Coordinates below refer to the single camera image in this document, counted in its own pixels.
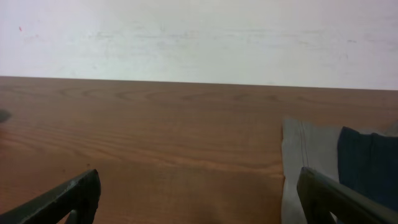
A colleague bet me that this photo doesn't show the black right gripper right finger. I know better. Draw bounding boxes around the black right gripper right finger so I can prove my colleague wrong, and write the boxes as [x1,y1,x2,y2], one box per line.
[297,167,397,224]

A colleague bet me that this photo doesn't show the navy blue shorts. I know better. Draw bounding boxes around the navy blue shorts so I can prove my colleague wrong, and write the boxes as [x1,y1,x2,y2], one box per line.
[337,127,397,211]

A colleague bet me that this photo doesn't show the grey t-shirt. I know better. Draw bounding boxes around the grey t-shirt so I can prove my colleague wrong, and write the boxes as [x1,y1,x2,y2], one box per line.
[281,119,397,223]

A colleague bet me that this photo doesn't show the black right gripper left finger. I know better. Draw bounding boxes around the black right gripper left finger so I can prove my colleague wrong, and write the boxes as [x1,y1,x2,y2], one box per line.
[1,169,101,224]

